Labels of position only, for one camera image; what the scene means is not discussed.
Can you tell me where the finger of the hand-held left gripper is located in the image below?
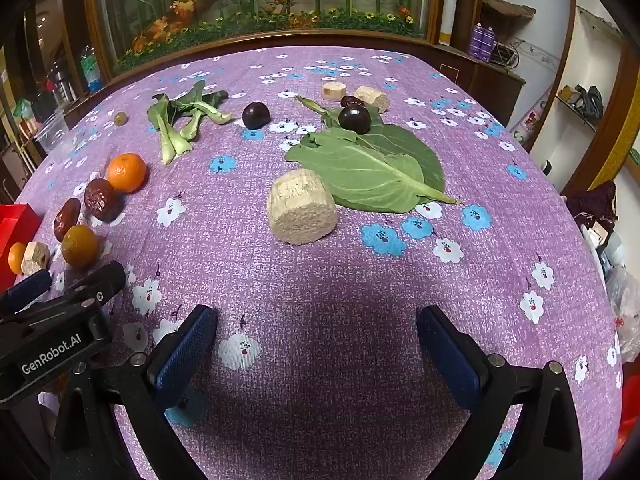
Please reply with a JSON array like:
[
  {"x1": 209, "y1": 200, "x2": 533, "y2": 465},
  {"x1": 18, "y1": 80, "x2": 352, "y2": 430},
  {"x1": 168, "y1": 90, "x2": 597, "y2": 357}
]
[
  {"x1": 0, "y1": 269, "x2": 53, "y2": 313},
  {"x1": 50, "y1": 260, "x2": 127, "y2": 311}
]

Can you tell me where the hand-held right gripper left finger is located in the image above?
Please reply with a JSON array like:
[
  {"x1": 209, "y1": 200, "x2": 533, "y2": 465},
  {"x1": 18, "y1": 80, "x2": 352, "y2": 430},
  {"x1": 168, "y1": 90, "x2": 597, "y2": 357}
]
[{"x1": 50, "y1": 304, "x2": 219, "y2": 480}]

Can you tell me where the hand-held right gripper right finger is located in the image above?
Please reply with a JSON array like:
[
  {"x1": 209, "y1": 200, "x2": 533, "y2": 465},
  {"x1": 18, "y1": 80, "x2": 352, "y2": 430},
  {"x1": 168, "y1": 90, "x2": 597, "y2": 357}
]
[{"x1": 416, "y1": 305, "x2": 583, "y2": 480}]

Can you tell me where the dull orange tangerine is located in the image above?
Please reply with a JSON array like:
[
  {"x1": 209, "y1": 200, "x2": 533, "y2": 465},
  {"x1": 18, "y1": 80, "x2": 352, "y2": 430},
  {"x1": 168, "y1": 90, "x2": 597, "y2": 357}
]
[{"x1": 61, "y1": 224, "x2": 100, "y2": 267}]

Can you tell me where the red plastic box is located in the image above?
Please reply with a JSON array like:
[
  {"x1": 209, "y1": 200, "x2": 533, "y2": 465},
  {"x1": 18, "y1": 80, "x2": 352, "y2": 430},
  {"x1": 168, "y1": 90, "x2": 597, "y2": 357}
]
[{"x1": 0, "y1": 204, "x2": 43, "y2": 293}]

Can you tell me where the long dark red date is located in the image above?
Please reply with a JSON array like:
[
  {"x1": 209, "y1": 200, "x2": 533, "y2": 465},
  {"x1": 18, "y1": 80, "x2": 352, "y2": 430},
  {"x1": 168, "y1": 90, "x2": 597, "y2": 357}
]
[{"x1": 53, "y1": 197, "x2": 82, "y2": 242}]

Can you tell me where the round dark red date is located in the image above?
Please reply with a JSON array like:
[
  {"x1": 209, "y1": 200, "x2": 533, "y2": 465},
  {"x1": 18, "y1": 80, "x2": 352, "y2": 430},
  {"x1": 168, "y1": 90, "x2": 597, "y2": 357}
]
[{"x1": 83, "y1": 178, "x2": 122, "y2": 223}]

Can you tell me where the small beige wood block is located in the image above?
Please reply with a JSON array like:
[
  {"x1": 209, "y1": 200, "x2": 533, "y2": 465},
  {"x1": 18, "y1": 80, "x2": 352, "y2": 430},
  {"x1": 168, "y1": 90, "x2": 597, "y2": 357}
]
[{"x1": 21, "y1": 241, "x2": 52, "y2": 276}]

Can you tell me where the clear plastic container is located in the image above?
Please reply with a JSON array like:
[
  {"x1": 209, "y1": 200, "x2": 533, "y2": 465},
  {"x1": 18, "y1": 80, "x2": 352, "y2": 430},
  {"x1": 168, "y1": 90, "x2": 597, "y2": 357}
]
[{"x1": 34, "y1": 109, "x2": 68, "y2": 153}]

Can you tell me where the purple floral tablecloth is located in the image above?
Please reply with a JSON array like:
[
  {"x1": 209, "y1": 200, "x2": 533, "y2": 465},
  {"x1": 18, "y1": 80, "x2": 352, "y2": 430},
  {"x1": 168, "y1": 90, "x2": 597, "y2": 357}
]
[{"x1": 20, "y1": 46, "x2": 626, "y2": 480}]

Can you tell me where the large beige pressed-wood cylinder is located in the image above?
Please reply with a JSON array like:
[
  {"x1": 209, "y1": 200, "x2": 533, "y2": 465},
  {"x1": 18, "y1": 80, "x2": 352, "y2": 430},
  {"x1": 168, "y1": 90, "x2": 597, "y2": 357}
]
[{"x1": 266, "y1": 169, "x2": 337, "y2": 247}]

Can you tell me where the steel thermos flask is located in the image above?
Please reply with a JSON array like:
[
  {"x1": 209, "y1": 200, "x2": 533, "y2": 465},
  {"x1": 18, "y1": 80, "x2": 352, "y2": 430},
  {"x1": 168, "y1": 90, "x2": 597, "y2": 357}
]
[{"x1": 50, "y1": 60, "x2": 76, "y2": 106}]

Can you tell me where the green plastic bottle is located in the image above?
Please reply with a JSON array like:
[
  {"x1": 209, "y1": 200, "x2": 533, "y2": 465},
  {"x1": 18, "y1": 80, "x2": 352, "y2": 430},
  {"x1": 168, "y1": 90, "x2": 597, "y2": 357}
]
[{"x1": 80, "y1": 45, "x2": 103, "y2": 92}]

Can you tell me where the dark red cloth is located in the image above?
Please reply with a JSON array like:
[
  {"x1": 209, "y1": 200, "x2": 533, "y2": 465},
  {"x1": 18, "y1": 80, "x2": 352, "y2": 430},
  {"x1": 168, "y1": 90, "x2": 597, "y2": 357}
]
[{"x1": 565, "y1": 180, "x2": 621, "y2": 231}]

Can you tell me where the long-stemmed green cabbage leaf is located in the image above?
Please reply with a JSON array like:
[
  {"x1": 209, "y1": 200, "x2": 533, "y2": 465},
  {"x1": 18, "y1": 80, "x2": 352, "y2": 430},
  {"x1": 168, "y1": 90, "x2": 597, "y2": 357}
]
[{"x1": 295, "y1": 94, "x2": 446, "y2": 196}]

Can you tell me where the dark purple plum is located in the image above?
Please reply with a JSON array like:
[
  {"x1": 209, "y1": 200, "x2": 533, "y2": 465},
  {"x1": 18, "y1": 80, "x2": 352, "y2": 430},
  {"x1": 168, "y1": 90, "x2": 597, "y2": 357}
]
[
  {"x1": 242, "y1": 101, "x2": 271, "y2": 130},
  {"x1": 338, "y1": 103, "x2": 372, "y2": 135}
]

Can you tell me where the black bag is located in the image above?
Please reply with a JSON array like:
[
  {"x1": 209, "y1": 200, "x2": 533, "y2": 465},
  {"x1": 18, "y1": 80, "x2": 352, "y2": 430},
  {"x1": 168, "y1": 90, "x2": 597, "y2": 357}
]
[{"x1": 572, "y1": 85, "x2": 606, "y2": 121}]

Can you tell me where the glass tank with artificial plants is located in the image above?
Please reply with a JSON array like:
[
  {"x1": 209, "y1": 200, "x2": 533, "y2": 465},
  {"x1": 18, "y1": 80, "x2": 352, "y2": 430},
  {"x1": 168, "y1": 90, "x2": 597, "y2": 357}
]
[{"x1": 85, "y1": 0, "x2": 446, "y2": 73}]

